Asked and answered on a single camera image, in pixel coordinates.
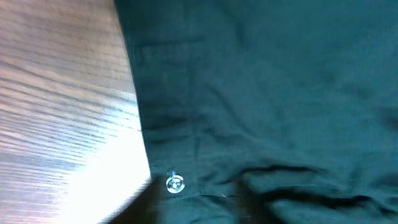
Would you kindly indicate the black shorts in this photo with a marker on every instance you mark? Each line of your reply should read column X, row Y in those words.
column 272, row 111

